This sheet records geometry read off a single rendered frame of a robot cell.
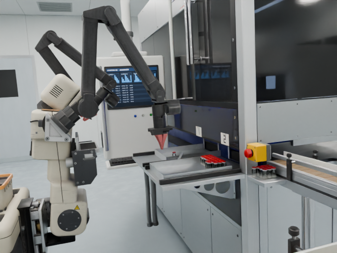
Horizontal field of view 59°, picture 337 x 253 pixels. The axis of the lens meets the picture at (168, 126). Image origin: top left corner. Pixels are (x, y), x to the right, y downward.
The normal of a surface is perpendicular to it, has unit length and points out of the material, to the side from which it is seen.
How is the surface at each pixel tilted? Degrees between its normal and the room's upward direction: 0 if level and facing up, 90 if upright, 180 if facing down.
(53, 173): 90
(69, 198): 90
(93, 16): 93
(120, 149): 90
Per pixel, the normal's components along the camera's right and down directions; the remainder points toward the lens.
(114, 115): 0.27, 0.11
